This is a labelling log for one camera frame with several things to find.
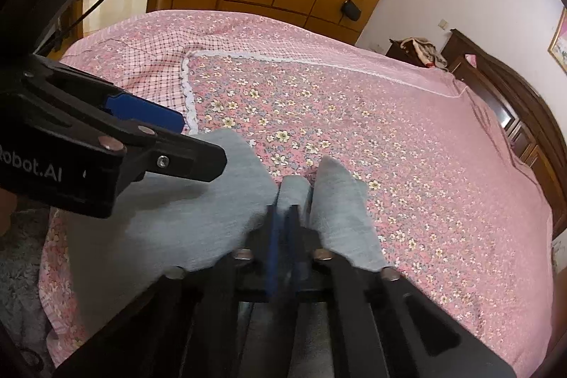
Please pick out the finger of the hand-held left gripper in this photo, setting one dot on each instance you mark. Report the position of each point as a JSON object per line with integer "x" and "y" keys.
{"x": 146, "y": 112}
{"x": 186, "y": 161}

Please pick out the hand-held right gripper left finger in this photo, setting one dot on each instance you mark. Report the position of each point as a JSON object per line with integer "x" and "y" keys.
{"x": 273, "y": 247}

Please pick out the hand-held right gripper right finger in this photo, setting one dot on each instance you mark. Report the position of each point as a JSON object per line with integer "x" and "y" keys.
{"x": 293, "y": 247}

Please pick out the grey pants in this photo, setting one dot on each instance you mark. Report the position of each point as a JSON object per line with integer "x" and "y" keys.
{"x": 199, "y": 218}

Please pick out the person's grey fleece clothing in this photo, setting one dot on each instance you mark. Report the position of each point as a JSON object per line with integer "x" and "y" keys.
{"x": 17, "y": 271}

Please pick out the pink floral bed blanket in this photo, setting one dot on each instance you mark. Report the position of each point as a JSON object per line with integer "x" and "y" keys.
{"x": 354, "y": 116}

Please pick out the dark wooden nightstand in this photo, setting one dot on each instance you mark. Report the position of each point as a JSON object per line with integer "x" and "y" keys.
{"x": 395, "y": 50}

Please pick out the black bag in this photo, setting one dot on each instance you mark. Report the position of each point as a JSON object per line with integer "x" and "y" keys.
{"x": 351, "y": 9}

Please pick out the pile of clothes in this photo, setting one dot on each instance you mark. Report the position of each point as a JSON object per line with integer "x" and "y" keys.
{"x": 425, "y": 51}

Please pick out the dark wooden headboard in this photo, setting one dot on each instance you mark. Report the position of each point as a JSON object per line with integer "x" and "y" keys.
{"x": 500, "y": 94}

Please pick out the pink pillow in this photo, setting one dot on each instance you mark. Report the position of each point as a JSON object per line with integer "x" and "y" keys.
{"x": 470, "y": 60}

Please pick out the wall socket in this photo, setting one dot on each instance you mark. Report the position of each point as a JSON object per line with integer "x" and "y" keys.
{"x": 443, "y": 23}

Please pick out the framed wall picture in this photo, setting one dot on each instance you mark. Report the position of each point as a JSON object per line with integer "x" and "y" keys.
{"x": 559, "y": 43}

